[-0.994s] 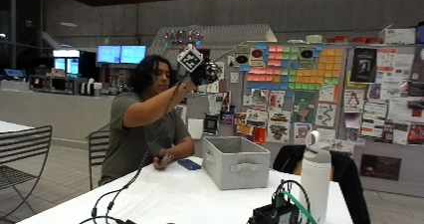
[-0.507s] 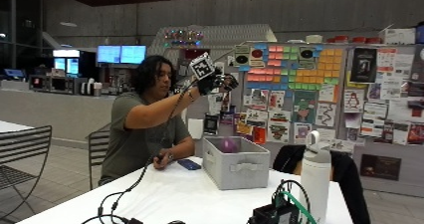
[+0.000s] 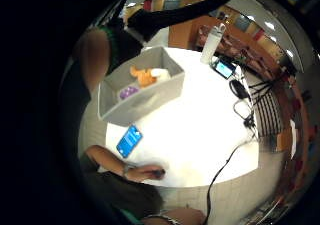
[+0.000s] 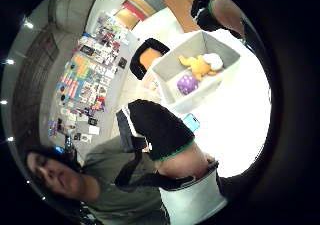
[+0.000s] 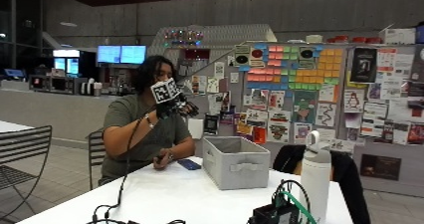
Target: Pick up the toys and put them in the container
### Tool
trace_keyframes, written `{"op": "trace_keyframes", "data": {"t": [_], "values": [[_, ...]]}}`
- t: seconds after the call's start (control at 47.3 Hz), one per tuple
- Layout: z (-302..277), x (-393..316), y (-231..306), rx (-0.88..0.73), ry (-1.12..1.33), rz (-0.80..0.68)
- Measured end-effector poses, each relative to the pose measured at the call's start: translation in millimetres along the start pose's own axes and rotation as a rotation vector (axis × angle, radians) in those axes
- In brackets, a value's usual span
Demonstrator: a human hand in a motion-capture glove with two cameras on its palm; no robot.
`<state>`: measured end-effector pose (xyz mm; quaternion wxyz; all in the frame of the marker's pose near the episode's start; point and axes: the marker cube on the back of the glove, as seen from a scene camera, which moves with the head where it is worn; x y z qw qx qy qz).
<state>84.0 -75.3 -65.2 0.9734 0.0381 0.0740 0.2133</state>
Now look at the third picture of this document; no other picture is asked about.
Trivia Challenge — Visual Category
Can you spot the the person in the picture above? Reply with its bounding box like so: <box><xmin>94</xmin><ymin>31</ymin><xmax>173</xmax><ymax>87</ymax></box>
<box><xmin>56</xmin><ymin>26</ymin><xmax>166</xmax><ymax>225</ymax></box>

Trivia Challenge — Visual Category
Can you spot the orange soft toy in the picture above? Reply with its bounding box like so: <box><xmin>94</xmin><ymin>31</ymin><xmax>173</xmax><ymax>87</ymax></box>
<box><xmin>129</xmin><ymin>65</ymin><xmax>158</xmax><ymax>88</ymax></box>

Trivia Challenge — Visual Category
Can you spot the silver wristwatch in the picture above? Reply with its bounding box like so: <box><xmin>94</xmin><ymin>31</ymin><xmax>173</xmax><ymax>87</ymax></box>
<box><xmin>121</xmin><ymin>163</ymin><xmax>135</xmax><ymax>179</ymax></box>

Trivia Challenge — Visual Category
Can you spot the grey fabric storage bin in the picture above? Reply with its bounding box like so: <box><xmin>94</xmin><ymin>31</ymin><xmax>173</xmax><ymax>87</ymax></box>
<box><xmin>97</xmin><ymin>45</ymin><xmax>186</xmax><ymax>128</ymax></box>

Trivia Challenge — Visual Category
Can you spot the grey wrist strap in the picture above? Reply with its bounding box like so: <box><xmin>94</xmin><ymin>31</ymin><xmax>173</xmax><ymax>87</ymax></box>
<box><xmin>144</xmin><ymin>213</ymin><xmax>183</xmax><ymax>225</ymax></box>

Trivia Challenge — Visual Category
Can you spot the wooden cabinet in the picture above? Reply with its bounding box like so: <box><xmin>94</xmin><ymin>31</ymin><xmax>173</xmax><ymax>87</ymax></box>
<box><xmin>168</xmin><ymin>16</ymin><xmax>214</xmax><ymax>51</ymax></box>

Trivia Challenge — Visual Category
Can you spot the small black-framed screen device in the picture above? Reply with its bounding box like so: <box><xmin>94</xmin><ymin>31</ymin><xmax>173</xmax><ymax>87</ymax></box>
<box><xmin>210</xmin><ymin>58</ymin><xmax>237</xmax><ymax>80</ymax></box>

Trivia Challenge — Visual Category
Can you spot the looped black cable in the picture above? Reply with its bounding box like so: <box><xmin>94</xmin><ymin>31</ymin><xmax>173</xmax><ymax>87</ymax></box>
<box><xmin>232</xmin><ymin>99</ymin><xmax>257</xmax><ymax>130</ymax></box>

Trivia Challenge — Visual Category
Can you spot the brown sofa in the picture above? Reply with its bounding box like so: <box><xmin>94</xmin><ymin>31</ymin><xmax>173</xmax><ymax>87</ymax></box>
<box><xmin>196</xmin><ymin>24</ymin><xmax>283</xmax><ymax>81</ymax></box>

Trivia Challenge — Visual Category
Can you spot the white soft toy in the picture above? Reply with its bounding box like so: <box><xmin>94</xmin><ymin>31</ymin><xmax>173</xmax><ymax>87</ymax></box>
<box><xmin>150</xmin><ymin>68</ymin><xmax>172</xmax><ymax>83</ymax></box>

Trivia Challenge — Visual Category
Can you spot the white bottle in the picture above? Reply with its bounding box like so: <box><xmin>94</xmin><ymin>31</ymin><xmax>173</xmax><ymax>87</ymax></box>
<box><xmin>199</xmin><ymin>22</ymin><xmax>228</xmax><ymax>65</ymax></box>

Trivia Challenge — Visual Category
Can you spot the long black cable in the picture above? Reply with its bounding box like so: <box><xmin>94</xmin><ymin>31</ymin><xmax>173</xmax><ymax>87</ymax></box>
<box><xmin>203</xmin><ymin>131</ymin><xmax>259</xmax><ymax>225</ymax></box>

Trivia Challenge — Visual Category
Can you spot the black slatted chair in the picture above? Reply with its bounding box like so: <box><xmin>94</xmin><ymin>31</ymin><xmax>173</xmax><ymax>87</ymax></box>
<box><xmin>248</xmin><ymin>81</ymin><xmax>288</xmax><ymax>140</ymax></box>

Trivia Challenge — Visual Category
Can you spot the black power adapter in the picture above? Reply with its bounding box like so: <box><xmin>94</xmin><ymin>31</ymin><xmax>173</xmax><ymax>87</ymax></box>
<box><xmin>229</xmin><ymin>79</ymin><xmax>251</xmax><ymax>100</ymax></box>

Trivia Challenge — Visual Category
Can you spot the smartphone with blue screen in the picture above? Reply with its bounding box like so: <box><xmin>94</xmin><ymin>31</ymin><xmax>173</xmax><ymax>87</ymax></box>
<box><xmin>115</xmin><ymin>124</ymin><xmax>144</xmax><ymax>159</ymax></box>

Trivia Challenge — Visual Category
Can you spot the purple soft toy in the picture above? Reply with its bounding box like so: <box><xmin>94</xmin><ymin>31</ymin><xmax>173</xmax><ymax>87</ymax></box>
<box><xmin>118</xmin><ymin>85</ymin><xmax>140</xmax><ymax>101</ymax></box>

